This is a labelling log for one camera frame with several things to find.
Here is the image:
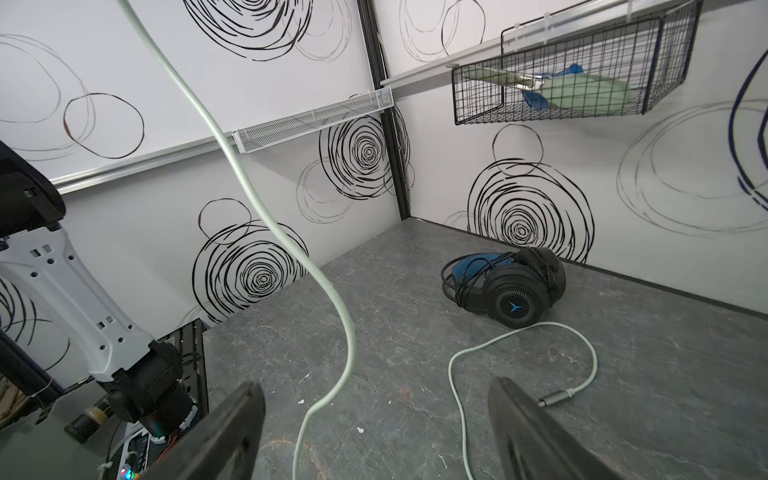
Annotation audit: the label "black wire basket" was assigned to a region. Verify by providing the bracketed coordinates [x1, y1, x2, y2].
[451, 1, 702, 125]

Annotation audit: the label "aluminium wall rail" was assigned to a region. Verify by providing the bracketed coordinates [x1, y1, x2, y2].
[382, 0, 678, 91]

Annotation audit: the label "mint green headphones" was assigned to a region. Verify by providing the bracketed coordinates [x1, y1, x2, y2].
[116, 1, 599, 479]

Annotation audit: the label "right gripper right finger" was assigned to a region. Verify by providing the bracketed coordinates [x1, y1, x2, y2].
[488, 377, 619, 480]

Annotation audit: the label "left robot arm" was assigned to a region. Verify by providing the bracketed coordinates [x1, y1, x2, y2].
[1, 146, 197, 438]

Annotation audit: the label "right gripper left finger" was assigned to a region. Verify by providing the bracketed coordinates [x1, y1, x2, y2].
[140, 381, 266, 480]

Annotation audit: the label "black blue headphones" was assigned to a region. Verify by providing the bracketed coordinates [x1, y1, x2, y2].
[440, 247, 566, 329]

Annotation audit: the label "green item in basket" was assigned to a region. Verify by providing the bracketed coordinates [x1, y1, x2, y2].
[462, 64, 635, 116]

